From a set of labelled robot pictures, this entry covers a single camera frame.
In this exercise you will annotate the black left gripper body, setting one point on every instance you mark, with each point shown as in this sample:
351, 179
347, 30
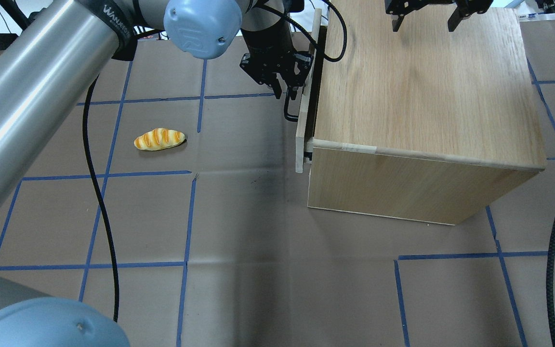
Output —
266, 47

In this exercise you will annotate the wooden drawer cabinet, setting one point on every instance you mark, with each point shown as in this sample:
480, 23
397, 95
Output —
424, 124

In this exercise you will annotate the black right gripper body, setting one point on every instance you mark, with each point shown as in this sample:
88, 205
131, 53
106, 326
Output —
434, 6

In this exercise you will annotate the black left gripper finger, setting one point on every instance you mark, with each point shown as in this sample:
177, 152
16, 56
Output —
276, 87
293, 91

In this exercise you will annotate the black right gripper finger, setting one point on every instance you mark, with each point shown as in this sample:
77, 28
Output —
397, 20
455, 19

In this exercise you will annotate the yellow toy bread loaf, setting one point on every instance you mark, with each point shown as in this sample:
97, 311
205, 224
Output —
159, 139

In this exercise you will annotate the brown paper table cover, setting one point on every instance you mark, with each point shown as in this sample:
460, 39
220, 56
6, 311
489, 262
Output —
217, 248

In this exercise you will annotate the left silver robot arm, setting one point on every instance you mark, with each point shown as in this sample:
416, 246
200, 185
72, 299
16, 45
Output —
59, 56

